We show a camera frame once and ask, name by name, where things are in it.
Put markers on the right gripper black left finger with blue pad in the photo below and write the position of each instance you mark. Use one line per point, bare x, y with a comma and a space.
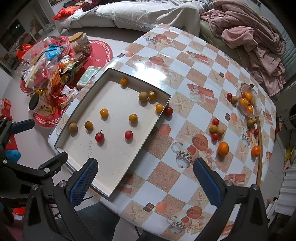
68, 194

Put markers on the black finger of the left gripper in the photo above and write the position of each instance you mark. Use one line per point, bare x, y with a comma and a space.
21, 126

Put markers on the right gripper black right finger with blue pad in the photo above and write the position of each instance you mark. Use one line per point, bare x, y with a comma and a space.
222, 194

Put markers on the red cherry tomato with stem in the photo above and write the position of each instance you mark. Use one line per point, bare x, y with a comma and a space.
128, 135

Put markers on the yellow-brown cherry tomato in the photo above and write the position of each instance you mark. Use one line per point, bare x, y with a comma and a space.
152, 95

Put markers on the large orange mandarin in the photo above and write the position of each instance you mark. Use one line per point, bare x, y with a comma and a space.
223, 149

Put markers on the brown longan in tray corner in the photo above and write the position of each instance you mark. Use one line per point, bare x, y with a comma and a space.
72, 127

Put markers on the orange mandarin near table edge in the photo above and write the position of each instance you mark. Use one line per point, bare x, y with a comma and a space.
256, 151

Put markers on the red cherry tomato lower cluster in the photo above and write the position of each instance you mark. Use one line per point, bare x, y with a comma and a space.
215, 136

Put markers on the red cherry tomato cluster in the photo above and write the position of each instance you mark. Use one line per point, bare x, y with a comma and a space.
168, 111
215, 136
215, 122

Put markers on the red cherry tomato in tray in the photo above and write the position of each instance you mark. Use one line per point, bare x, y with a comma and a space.
99, 137

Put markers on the brown longan centre cluster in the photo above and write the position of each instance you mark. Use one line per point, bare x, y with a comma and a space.
220, 131

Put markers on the snack bag pile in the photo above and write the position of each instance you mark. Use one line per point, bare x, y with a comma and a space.
45, 61

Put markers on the dark yellow tomato in tray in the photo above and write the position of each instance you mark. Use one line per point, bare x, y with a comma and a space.
88, 125

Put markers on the yellow-green cherry tomato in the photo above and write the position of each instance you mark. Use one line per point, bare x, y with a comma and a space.
213, 128

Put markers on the red cherry tomato by rim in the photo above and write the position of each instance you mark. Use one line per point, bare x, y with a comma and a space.
256, 132

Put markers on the red cherry tomato top cluster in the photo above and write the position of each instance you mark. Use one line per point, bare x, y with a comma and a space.
215, 122

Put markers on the brown longan pair front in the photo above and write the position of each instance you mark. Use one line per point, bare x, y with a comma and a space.
250, 123

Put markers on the shallow grey cardboard tray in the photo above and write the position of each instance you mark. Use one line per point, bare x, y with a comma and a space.
115, 154

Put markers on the orange cherry tomato tray centre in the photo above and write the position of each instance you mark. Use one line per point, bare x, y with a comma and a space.
104, 112

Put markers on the mandarin in bowl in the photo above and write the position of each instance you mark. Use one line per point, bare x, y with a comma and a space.
243, 103
248, 96

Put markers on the clear glass fruit bowl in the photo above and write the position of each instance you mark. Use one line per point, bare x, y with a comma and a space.
255, 106

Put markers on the yellow cherry tomato in tray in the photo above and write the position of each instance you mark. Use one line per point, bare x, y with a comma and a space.
133, 118

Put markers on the red cherry tomato left cluster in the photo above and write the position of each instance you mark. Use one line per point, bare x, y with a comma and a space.
168, 111

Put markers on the glass jar with wooden lid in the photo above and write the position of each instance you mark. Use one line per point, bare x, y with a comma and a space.
80, 43

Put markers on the red round floor mat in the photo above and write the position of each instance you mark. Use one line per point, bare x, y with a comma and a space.
100, 55

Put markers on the orange tomato tray right edge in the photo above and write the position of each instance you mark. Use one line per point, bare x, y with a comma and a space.
159, 108

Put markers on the orange tomato tray top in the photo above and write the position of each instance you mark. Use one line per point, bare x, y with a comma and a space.
123, 81

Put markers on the grey sofa with white cover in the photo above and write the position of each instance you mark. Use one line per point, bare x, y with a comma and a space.
139, 15

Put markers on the pink blanket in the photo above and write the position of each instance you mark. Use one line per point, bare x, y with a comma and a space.
240, 26

